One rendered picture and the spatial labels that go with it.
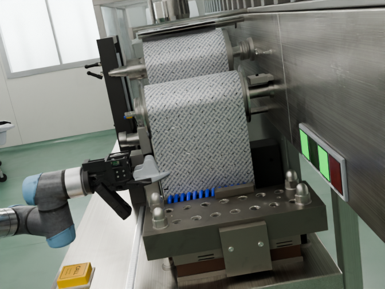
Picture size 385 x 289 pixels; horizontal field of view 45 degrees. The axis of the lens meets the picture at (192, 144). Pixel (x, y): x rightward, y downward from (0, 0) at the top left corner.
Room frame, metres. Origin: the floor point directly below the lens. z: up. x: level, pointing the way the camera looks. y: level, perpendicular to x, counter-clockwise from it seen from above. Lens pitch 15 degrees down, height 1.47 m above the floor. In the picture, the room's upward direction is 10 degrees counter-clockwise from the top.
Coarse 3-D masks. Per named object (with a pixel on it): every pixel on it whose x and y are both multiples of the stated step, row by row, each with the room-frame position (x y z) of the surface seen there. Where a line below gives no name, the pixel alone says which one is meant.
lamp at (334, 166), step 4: (332, 160) 0.71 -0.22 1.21; (332, 164) 0.71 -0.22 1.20; (336, 164) 0.69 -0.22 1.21; (332, 168) 0.71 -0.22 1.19; (336, 168) 0.69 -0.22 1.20; (332, 172) 0.71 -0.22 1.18; (336, 172) 0.69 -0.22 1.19; (332, 176) 0.71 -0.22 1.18; (336, 176) 0.69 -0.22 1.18; (332, 180) 0.72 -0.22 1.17; (336, 180) 0.69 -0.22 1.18; (340, 180) 0.67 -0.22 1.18; (332, 184) 0.72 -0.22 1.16; (336, 184) 0.70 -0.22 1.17; (340, 184) 0.68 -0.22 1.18; (336, 188) 0.70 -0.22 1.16; (340, 188) 0.68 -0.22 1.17; (340, 192) 0.68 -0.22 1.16
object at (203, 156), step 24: (240, 120) 1.12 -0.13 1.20; (168, 144) 1.12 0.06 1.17; (192, 144) 1.12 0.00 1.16; (216, 144) 1.12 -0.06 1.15; (240, 144) 1.12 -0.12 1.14; (168, 168) 1.12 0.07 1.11; (192, 168) 1.12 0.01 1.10; (216, 168) 1.12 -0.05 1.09; (240, 168) 1.12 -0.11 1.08; (168, 192) 1.12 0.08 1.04; (192, 192) 1.12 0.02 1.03
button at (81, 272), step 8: (80, 264) 1.05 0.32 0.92; (88, 264) 1.04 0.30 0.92; (64, 272) 1.02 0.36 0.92; (72, 272) 1.01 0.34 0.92; (80, 272) 1.01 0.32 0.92; (88, 272) 1.02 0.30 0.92; (64, 280) 0.99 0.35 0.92; (72, 280) 0.99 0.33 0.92; (80, 280) 0.99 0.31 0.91; (88, 280) 1.00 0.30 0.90
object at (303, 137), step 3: (300, 132) 0.90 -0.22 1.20; (303, 132) 0.88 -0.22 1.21; (303, 135) 0.88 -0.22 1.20; (306, 135) 0.86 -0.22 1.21; (303, 138) 0.88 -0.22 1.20; (306, 138) 0.86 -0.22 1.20; (303, 141) 0.88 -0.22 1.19; (306, 141) 0.86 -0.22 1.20; (303, 144) 0.89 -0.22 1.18; (306, 144) 0.87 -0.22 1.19; (303, 147) 0.89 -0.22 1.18; (306, 147) 0.87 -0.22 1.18; (303, 150) 0.89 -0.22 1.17; (306, 150) 0.87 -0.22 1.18; (303, 153) 0.90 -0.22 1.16; (306, 153) 0.87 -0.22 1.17; (306, 156) 0.87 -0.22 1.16
